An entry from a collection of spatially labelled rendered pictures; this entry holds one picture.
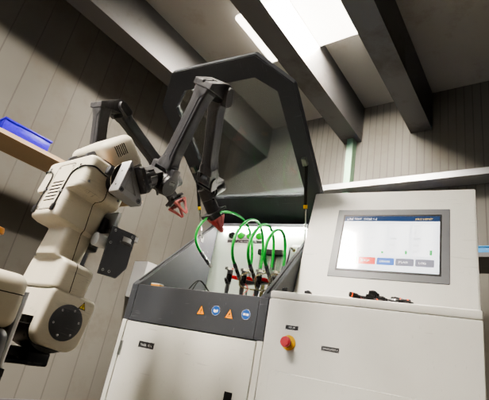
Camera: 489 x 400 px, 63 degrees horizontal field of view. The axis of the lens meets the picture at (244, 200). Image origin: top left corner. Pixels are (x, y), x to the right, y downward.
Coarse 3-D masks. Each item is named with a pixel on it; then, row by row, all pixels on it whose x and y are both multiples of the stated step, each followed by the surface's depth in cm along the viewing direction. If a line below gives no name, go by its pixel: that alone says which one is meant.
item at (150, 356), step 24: (144, 336) 171; (168, 336) 165; (192, 336) 160; (216, 336) 156; (120, 360) 171; (144, 360) 166; (168, 360) 161; (192, 360) 156; (216, 360) 152; (240, 360) 147; (120, 384) 166; (144, 384) 161; (168, 384) 156; (192, 384) 152; (216, 384) 148; (240, 384) 144
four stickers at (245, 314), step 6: (198, 306) 165; (204, 306) 163; (216, 306) 161; (198, 312) 164; (204, 312) 162; (216, 312) 160; (228, 312) 158; (246, 312) 154; (228, 318) 156; (246, 318) 153
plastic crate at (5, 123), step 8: (0, 120) 280; (8, 120) 277; (8, 128) 277; (16, 128) 281; (24, 128) 285; (24, 136) 285; (32, 136) 289; (40, 136) 293; (40, 144) 293; (48, 144) 298
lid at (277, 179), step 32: (224, 64) 181; (256, 64) 175; (256, 96) 187; (288, 96) 179; (224, 128) 205; (256, 128) 197; (288, 128) 188; (192, 160) 224; (224, 160) 218; (256, 160) 209; (288, 160) 202; (224, 192) 232; (256, 192) 223; (288, 192) 214; (320, 192) 204
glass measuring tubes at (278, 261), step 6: (258, 252) 220; (270, 252) 217; (276, 252) 215; (282, 252) 214; (270, 258) 218; (276, 258) 217; (282, 258) 215; (258, 264) 218; (270, 264) 215; (276, 264) 213; (282, 264) 214; (264, 270) 215; (276, 270) 211; (264, 276) 213; (264, 288) 213; (258, 294) 213
